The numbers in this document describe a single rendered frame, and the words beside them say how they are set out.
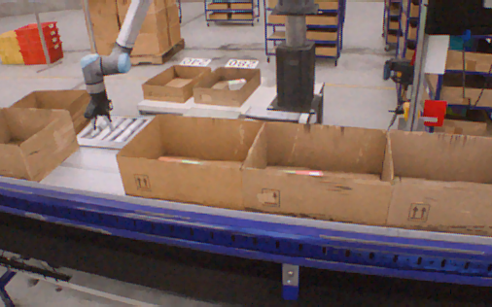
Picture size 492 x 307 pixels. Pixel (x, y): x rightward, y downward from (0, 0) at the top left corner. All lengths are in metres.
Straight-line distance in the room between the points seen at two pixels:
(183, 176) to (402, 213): 0.60
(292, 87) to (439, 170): 0.98
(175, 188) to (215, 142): 0.29
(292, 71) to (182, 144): 0.82
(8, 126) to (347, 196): 1.48
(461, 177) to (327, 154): 0.44
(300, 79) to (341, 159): 0.81
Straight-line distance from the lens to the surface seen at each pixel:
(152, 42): 5.78
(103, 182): 1.41
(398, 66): 1.81
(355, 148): 1.28
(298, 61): 2.00
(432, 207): 1.06
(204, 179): 1.09
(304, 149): 1.30
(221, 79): 2.56
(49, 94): 2.42
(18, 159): 1.49
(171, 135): 1.42
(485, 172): 1.38
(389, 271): 1.11
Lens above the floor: 1.60
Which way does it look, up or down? 30 degrees down
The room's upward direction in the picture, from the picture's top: 4 degrees counter-clockwise
